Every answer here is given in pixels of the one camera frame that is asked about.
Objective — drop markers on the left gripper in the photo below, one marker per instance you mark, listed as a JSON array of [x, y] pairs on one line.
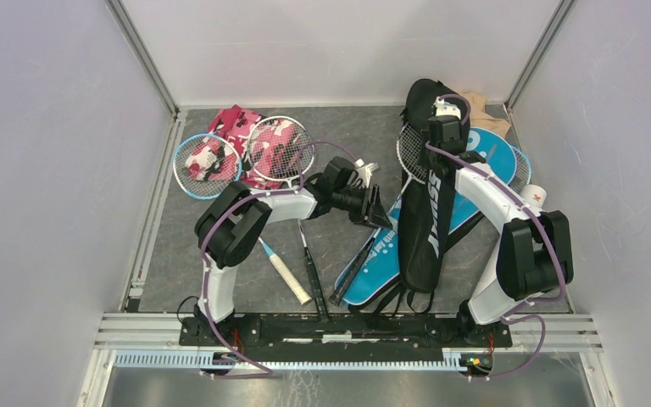
[[373, 213]]

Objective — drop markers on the black Crossway racket cover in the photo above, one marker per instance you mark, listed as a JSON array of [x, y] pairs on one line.
[[421, 266]]

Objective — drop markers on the white racket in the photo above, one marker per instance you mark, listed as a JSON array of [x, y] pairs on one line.
[[280, 150], [375, 266]]

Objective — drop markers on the white shuttlecock tube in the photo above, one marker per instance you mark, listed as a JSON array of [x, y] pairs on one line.
[[534, 195]]

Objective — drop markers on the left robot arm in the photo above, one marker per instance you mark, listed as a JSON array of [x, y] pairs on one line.
[[231, 226]]

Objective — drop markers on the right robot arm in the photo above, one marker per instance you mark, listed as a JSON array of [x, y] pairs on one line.
[[532, 263]]

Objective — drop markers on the blue Sport racket cover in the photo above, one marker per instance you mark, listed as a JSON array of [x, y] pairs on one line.
[[420, 210]]

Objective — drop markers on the pink camouflage cloth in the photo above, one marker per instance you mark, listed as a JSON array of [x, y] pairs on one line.
[[233, 125]]

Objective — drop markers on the beige cloth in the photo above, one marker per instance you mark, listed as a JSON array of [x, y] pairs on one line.
[[488, 116]]

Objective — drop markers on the racket under blue cover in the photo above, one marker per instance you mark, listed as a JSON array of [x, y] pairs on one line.
[[523, 172]]

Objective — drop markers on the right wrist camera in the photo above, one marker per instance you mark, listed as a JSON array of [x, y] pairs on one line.
[[442, 107]]

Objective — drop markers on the blue frame badminton racket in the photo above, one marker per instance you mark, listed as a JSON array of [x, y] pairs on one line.
[[206, 190]]

